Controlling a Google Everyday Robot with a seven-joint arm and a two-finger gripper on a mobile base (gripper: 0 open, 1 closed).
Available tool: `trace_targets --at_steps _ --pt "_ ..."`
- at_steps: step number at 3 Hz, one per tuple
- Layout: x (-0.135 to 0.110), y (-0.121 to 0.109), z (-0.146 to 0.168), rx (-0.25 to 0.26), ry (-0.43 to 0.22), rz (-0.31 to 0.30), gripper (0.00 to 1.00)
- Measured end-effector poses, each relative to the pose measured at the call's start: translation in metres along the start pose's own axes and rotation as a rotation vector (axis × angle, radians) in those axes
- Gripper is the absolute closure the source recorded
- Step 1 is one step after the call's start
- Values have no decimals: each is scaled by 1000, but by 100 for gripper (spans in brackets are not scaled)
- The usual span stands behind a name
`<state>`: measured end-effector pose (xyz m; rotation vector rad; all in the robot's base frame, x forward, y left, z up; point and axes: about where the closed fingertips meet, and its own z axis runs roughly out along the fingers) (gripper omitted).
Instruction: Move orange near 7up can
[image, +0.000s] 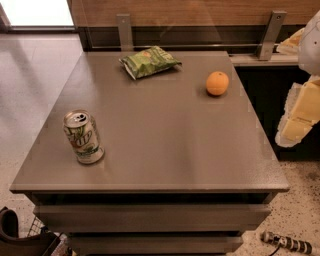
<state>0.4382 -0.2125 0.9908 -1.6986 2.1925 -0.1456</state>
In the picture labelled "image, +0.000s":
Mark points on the orange fruit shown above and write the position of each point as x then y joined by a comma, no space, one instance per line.
217,83

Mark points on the right metal bracket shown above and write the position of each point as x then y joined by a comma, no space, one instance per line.
272,30

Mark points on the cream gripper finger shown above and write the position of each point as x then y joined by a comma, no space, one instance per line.
302,112
290,46

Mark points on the green chip bag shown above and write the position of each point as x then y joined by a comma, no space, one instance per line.
148,62

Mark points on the left metal bracket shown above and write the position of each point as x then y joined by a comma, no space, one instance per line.
125,32

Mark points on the wire basket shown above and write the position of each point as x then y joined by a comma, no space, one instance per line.
36,227

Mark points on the grey drawer cabinet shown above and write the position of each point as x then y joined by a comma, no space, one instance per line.
183,172

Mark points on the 7up soda can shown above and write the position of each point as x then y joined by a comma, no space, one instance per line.
82,133

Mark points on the metal bracket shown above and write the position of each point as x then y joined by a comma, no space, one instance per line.
272,30
125,32

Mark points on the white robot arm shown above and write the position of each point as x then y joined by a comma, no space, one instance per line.
309,48

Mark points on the black striped cylinder tool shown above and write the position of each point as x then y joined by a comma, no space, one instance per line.
286,242

